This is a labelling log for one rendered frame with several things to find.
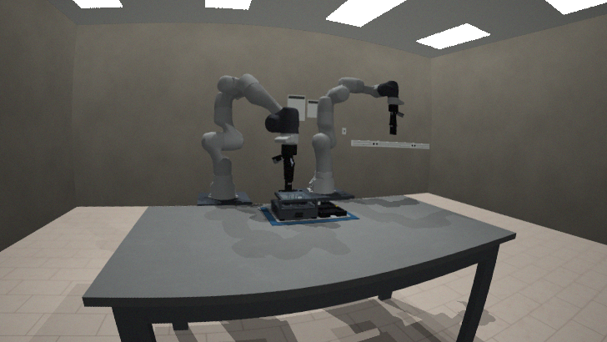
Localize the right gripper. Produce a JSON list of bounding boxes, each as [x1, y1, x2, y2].
[[281, 144, 297, 192]]

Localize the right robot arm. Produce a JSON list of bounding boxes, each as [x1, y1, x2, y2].
[[201, 74, 299, 200]]

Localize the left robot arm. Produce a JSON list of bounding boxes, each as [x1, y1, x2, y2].
[[307, 78, 404, 194]]

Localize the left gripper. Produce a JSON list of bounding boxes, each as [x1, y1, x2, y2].
[[389, 104, 399, 135]]

